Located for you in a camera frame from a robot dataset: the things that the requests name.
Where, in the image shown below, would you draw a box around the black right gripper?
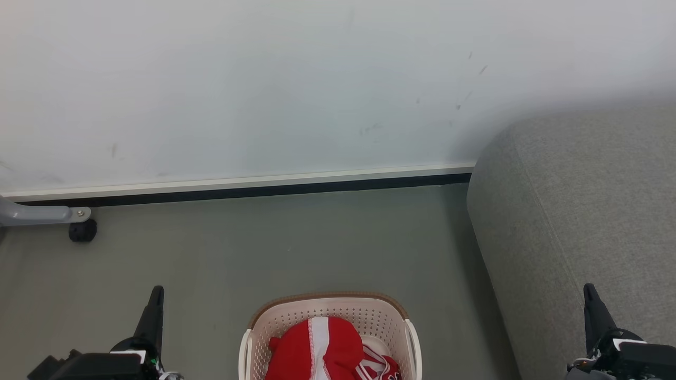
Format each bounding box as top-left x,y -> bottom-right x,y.
566,283 -> 676,380

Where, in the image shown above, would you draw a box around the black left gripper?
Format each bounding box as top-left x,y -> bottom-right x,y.
27,286 -> 183,380

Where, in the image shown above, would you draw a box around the red shirt with white trim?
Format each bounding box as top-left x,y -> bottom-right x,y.
266,316 -> 370,380

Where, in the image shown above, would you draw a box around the red shorts with white stripes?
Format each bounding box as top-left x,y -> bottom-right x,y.
355,346 -> 402,380

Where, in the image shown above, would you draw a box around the grey fabric sofa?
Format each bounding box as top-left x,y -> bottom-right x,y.
466,100 -> 676,380

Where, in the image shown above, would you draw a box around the black caster wheel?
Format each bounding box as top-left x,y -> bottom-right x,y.
69,219 -> 97,242

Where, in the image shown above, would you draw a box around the white and black baseboard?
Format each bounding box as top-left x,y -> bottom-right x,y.
0,164 -> 476,207

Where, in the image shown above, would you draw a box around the cream perforated laundry basket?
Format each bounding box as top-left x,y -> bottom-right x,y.
239,292 -> 423,380

